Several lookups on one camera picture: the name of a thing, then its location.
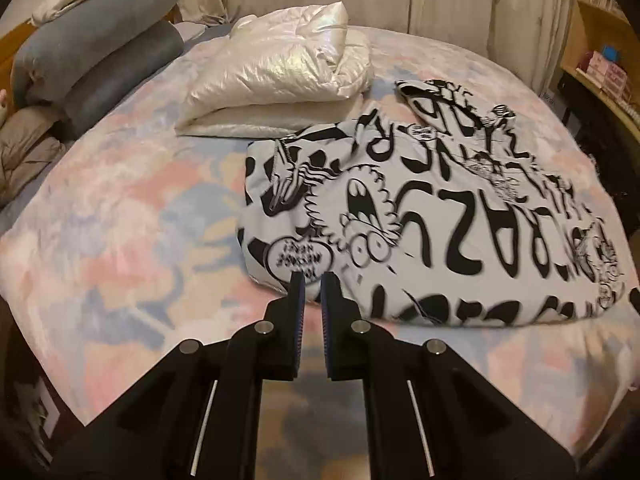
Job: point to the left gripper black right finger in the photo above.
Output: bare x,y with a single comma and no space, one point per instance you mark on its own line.
429,414

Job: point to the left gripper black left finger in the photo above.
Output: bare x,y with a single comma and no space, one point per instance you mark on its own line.
195,415

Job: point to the white black graffiti print jacket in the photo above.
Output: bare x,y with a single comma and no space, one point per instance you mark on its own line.
446,220

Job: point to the pastel patchwork bed cover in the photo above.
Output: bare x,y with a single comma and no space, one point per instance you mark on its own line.
131,245

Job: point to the lower blue bolster pillow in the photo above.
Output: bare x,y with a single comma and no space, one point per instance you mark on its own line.
101,89

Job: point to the blue bolster pillow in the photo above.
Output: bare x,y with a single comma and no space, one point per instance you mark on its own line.
57,54
101,89

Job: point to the white shiny folded puffer jacket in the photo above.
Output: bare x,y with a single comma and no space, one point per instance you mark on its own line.
274,74

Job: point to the pink storage boxes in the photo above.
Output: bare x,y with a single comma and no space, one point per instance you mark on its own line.
619,79

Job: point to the upper blue bolster pillow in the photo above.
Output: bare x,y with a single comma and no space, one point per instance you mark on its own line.
57,54

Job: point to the blue box on shelf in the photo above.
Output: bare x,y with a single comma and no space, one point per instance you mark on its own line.
611,54

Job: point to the curved wooden shelf unit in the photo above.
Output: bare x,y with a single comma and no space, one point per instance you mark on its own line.
593,25

